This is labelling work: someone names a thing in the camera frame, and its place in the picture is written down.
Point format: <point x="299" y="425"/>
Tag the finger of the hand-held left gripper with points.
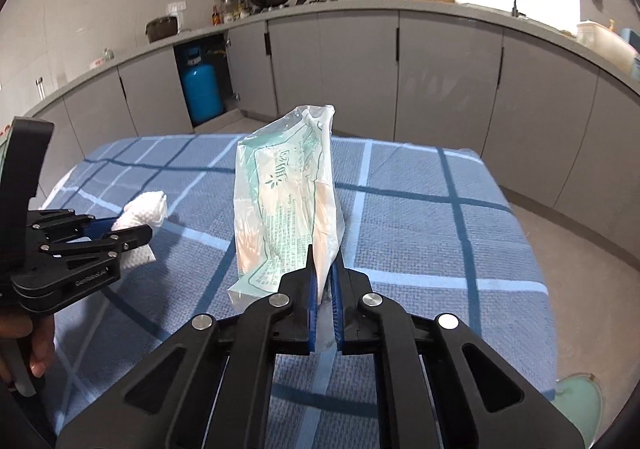
<point x="75" y="226"/>
<point x="100" y="254"/>

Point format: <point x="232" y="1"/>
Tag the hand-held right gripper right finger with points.
<point x="337" y="314"/>

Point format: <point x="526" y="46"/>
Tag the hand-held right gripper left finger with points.
<point x="313" y="309"/>

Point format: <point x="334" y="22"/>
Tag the white paper towel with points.
<point x="145" y="209"/>

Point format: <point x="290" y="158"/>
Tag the white green plastic packet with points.
<point x="280" y="209"/>

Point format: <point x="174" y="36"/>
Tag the green metal-rimmed basin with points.
<point x="580" y="409"/>

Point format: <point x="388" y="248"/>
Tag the person's left hand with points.
<point x="44" y="344"/>

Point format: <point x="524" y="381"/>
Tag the blue checked tablecloth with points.
<point x="425" y="239"/>

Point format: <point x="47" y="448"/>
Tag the blue gas cylinder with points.
<point x="200" y="89"/>

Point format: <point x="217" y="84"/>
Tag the dark brown pot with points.
<point x="162" y="29"/>

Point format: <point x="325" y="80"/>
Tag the brown sauce bottle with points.
<point x="216" y="16"/>

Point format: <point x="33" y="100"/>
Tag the grey kitchen cabinets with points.
<point x="450" y="79"/>

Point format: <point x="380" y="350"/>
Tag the white lidded pot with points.
<point x="600" y="35"/>

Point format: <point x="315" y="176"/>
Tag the blue dish drainer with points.
<point x="631" y="44"/>

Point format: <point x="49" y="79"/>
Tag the white wall outlet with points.
<point x="177" y="7"/>

